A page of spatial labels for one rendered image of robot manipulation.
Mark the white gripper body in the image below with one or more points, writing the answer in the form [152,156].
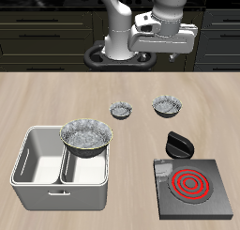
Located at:
[162,44]

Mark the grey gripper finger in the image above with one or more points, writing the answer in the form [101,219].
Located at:
[173,57]
[144,55]

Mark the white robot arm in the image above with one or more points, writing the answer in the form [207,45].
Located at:
[117,27]

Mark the medium speckled grey bowl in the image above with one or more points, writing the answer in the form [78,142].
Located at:
[167,105]

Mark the small speckled grey bowl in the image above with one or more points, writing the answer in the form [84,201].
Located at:
[120,110]

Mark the large speckled grey bowl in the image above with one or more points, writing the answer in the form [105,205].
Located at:
[86,136]

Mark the round black knob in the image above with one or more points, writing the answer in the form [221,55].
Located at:
[178,145]

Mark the dark kitchen cupboards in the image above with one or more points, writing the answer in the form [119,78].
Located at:
[47,36]

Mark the dark grey stove plate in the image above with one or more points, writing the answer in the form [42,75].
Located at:
[215,196]

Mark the white two-bin basket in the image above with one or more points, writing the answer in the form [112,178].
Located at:
[62,194]

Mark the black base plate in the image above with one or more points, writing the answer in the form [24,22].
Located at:
[93,62]

